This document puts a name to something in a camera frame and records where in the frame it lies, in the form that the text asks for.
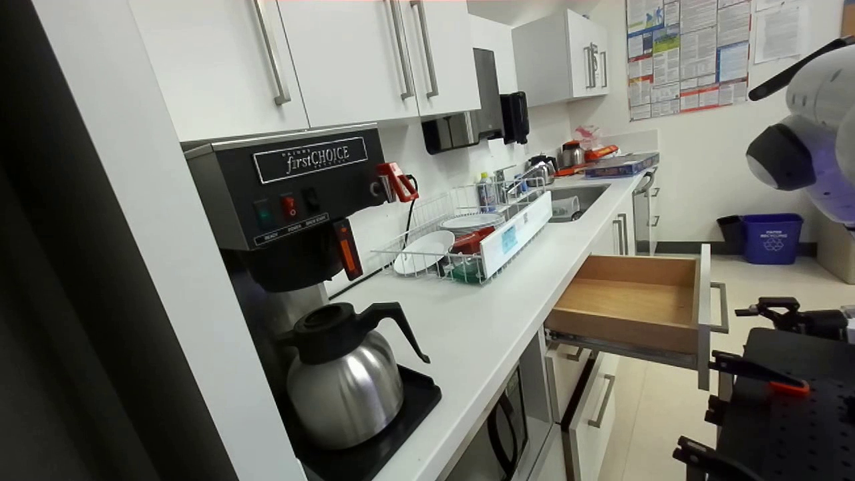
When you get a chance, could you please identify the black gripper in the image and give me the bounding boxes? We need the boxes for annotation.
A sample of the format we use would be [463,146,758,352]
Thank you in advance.
[731,295,855,348]

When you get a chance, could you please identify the white drawer with steel handle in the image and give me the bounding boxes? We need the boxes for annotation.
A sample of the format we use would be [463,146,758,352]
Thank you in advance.
[543,241,731,394]
[559,356,623,481]
[543,337,623,403]

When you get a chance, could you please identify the blue recycling bin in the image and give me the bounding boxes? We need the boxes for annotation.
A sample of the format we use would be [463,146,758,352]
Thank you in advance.
[741,212,808,267]

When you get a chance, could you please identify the beige box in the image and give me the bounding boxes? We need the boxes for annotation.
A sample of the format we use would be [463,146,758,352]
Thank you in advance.
[814,217,855,288]

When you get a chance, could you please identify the black waste bin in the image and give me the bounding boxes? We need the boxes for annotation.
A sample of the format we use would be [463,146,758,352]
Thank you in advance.
[714,214,749,257]

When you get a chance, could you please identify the black perforated table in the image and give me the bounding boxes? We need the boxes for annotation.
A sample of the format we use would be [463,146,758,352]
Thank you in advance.
[673,327,855,481]

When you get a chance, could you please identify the steel dishwasher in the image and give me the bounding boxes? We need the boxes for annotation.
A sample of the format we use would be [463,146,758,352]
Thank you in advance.
[631,168,663,259]

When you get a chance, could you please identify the white base cabinet door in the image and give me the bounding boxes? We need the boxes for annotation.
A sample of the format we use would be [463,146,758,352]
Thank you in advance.
[610,208,631,261]
[623,198,641,259]

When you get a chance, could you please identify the blue flat tray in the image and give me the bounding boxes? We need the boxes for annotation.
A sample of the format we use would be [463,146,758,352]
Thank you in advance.
[583,150,663,182]

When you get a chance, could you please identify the steel sink basin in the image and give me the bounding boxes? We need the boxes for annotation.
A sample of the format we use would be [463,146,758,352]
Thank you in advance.
[548,182,615,224]

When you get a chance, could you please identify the orange red container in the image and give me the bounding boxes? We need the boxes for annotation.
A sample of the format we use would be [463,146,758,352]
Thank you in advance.
[583,142,623,165]

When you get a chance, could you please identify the steel pot with black lid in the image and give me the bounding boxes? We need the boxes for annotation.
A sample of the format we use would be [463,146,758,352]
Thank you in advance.
[556,138,587,170]

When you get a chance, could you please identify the black coffee carafe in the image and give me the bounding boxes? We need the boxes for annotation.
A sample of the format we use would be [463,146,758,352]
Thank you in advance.
[524,152,562,182]

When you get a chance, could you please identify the chrome faucet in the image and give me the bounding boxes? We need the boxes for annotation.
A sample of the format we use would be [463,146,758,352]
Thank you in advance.
[502,168,552,206]

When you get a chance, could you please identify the black built-in microwave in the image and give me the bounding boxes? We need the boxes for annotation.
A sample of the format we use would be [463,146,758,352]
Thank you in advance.
[440,361,536,481]

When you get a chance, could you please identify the red utensil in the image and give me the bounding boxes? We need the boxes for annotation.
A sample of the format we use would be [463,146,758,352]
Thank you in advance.
[451,224,496,257]

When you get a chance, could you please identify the clear plastic bottle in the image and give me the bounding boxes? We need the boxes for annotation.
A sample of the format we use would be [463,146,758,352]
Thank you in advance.
[475,168,496,214]

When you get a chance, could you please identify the white plate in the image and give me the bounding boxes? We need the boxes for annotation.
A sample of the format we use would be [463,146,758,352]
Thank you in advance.
[391,227,460,277]
[439,212,495,235]

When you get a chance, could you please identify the black soap dispenser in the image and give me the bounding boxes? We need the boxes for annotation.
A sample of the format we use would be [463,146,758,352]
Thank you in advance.
[499,88,534,146]

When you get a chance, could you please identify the steel paper towel dispenser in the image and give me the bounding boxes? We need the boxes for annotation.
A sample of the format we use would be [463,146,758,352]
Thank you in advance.
[420,45,507,157]

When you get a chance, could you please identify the stainless steel coffee carafe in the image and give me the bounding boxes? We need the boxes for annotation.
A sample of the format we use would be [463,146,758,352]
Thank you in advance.
[279,299,436,451]

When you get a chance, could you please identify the black steel coffee maker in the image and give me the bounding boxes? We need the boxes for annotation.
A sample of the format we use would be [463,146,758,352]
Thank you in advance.
[181,125,447,481]

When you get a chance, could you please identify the tall white side panel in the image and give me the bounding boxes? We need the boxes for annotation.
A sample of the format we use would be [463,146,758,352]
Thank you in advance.
[29,0,309,481]

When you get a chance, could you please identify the dark refrigerator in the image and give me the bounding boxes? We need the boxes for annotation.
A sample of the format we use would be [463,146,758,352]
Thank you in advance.
[0,0,217,481]

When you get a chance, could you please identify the black clamp with red handle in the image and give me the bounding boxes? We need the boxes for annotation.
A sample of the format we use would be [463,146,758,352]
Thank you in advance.
[709,348,814,402]

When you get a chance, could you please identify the wall notice papers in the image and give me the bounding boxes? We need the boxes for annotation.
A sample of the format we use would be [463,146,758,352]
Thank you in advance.
[623,0,848,125]

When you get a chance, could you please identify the small white wall cabinet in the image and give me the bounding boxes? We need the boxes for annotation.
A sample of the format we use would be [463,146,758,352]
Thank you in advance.
[510,9,615,109]

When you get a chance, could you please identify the white wall cabinet door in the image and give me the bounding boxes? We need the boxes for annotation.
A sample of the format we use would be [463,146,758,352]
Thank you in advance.
[124,0,309,144]
[405,0,484,117]
[275,0,421,128]

